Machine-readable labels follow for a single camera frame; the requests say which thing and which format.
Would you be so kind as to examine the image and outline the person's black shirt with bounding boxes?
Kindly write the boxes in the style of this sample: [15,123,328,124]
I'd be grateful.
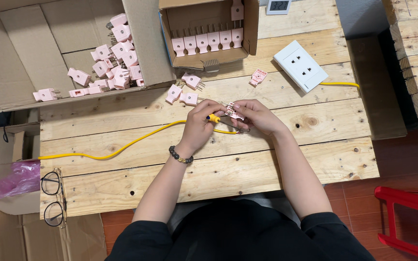
[104,199,376,261]

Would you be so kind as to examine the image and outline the pile of pink plugs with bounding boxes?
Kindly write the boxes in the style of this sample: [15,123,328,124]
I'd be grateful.
[33,13,145,102]

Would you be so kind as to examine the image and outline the white digital clock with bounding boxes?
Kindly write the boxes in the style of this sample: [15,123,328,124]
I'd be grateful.
[266,0,292,16]

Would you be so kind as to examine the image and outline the large open cardboard box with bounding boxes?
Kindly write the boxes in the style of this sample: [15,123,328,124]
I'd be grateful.
[0,0,177,113]

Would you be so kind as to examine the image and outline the red plastic stool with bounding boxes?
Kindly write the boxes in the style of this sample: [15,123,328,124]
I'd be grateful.
[374,186,418,261]

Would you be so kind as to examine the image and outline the white wall socket plate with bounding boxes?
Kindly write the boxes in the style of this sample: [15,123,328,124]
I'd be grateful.
[273,40,329,94]

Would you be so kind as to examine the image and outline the yellow socket cable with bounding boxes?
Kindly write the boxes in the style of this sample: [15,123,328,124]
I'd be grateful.
[319,82,360,90]

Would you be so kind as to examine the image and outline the row of pink plugs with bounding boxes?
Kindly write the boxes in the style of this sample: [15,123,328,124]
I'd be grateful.
[171,0,245,58]

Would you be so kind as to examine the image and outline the small open cardboard box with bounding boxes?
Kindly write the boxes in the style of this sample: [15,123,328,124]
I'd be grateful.
[158,0,260,71]

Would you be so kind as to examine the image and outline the yellow handle screwdriver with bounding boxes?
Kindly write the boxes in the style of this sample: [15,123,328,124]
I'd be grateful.
[206,113,251,133]

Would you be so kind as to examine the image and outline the pink plastic bag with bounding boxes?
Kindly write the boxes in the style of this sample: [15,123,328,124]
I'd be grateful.
[0,160,41,203]

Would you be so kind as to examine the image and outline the dark bead bracelet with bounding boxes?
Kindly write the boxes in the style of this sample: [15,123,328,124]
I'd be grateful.
[169,145,194,164]

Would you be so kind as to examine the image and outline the pink plug cover half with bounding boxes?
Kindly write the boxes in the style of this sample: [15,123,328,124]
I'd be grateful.
[249,68,268,87]

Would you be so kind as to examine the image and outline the person's right hand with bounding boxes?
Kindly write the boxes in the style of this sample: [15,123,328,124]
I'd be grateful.
[231,100,289,138]

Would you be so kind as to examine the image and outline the long yellow cable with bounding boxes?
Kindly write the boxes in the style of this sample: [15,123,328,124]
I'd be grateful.
[37,120,240,161]

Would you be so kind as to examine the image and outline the person's left hand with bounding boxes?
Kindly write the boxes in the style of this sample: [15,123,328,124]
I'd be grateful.
[176,100,228,156]

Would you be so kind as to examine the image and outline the pink two-pin plug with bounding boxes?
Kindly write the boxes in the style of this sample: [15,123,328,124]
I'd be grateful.
[179,92,205,107]
[165,82,186,105]
[181,72,206,91]

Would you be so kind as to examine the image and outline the black frame eyeglasses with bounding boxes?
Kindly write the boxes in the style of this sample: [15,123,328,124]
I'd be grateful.
[41,167,67,229]

